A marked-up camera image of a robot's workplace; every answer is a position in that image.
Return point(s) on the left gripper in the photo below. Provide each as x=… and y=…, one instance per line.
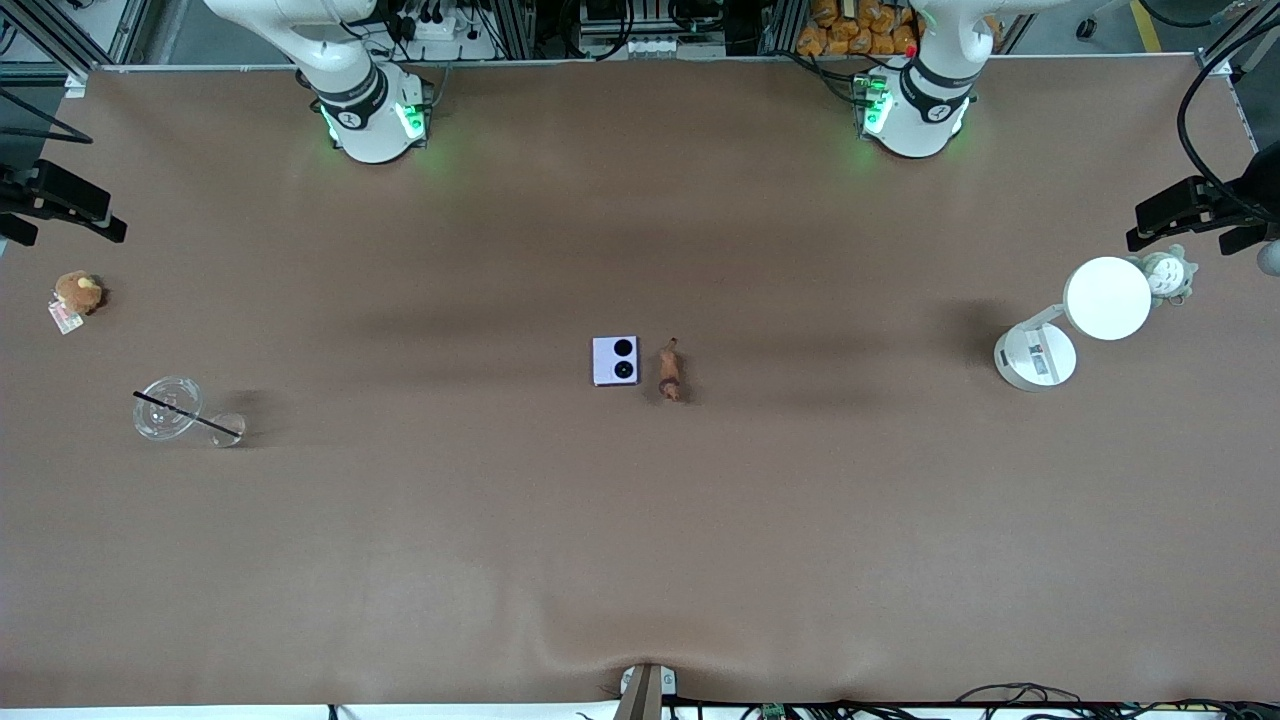
x=1256, y=187

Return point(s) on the small white square box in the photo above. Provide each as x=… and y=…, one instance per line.
x=606, y=372

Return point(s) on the brown lion statue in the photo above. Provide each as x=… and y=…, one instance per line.
x=670, y=375

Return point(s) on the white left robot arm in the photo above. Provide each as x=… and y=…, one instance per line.
x=915, y=115

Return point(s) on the grey totoro plush toy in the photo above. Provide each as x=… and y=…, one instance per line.
x=1166, y=274

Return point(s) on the brown plush toy with tag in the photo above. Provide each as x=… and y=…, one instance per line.
x=78, y=292

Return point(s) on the white desk lamp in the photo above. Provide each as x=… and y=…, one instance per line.
x=1107, y=298

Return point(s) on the clear plastic cup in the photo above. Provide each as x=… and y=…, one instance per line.
x=165, y=415

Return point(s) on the black drinking straw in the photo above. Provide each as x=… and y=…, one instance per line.
x=190, y=415

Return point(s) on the white power strip with plugs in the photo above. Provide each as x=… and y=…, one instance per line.
x=435, y=25

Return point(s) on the orange bread pile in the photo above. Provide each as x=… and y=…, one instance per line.
x=860, y=30

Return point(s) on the white socket strip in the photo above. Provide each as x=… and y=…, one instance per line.
x=655, y=46

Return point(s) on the white perforated edge rail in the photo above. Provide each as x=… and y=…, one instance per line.
x=1242, y=110

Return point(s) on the aluminium frame post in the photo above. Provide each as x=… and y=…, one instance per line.
x=782, y=25
x=60, y=45
x=1235, y=40
x=520, y=30

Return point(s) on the grey camera pole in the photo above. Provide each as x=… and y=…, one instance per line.
x=643, y=695

